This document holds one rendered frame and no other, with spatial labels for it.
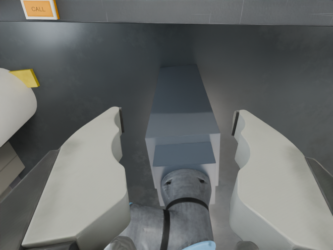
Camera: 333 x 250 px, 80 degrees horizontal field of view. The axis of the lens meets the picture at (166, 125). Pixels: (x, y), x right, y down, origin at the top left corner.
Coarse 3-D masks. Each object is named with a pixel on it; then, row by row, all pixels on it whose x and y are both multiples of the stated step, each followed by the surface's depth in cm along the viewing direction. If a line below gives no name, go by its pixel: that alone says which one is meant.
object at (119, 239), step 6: (114, 240) 5; (120, 240) 5; (126, 240) 5; (114, 246) 5; (120, 246) 5; (126, 246) 5; (132, 246) 5; (240, 246) 5; (246, 246) 5; (252, 246) 5
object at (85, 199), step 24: (96, 120) 10; (120, 120) 11; (72, 144) 8; (96, 144) 8; (120, 144) 10; (72, 168) 7; (96, 168) 7; (120, 168) 7; (48, 192) 6; (72, 192) 6; (96, 192) 6; (120, 192) 6; (48, 216) 6; (72, 216) 6; (96, 216) 6; (120, 216) 6; (24, 240) 5; (48, 240) 5; (72, 240) 5; (96, 240) 6
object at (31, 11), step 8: (24, 0) 31; (32, 0) 31; (40, 0) 31; (48, 0) 32; (32, 8) 32; (40, 8) 32; (48, 8) 32; (56, 8) 32; (40, 16) 32; (48, 16) 32
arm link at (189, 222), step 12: (180, 204) 49; (192, 204) 49; (168, 216) 45; (180, 216) 46; (192, 216) 46; (204, 216) 48; (168, 228) 43; (180, 228) 43; (192, 228) 44; (204, 228) 45; (168, 240) 41; (180, 240) 42; (192, 240) 42; (204, 240) 42
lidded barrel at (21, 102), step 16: (0, 80) 125; (16, 80) 135; (0, 96) 119; (16, 96) 129; (32, 96) 143; (0, 112) 115; (16, 112) 127; (32, 112) 147; (0, 128) 115; (16, 128) 132; (0, 144) 120
